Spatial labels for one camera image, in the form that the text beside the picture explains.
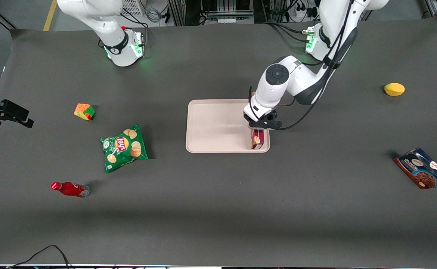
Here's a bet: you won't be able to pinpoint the red cookie box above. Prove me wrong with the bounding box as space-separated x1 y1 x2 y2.
251 129 266 150

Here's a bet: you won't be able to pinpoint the beige plastic tray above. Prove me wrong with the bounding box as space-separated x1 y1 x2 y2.
185 99 271 154

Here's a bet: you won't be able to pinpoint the blue chocolate cookie bag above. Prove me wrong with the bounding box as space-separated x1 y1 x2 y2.
393 147 437 190

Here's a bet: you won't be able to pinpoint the colourful puzzle cube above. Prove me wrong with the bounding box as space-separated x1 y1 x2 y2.
73 103 96 121

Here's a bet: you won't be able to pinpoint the red soda bottle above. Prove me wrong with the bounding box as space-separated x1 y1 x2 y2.
50 182 90 198

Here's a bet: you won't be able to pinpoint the dark grey table mat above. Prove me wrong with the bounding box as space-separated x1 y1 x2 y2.
0 13 437 268

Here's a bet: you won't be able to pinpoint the green chips bag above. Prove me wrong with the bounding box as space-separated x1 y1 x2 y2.
99 124 149 173

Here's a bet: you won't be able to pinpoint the aluminium equipment rack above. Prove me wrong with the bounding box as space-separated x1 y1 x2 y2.
167 0 264 27

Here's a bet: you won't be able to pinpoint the yellow lemon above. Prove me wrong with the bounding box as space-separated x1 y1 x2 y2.
384 83 406 97

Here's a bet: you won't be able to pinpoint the white perforated panel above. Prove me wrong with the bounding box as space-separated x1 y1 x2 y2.
121 0 145 16

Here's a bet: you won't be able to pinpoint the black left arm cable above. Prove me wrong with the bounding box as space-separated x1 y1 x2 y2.
248 0 354 131

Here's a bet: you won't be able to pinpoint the black left arm base cables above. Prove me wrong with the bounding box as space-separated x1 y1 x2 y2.
263 19 316 44

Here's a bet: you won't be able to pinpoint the thin black table-edge cable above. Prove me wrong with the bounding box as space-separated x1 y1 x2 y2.
6 245 73 269

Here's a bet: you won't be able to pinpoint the grey coiled cable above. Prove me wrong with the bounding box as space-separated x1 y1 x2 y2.
145 7 163 24

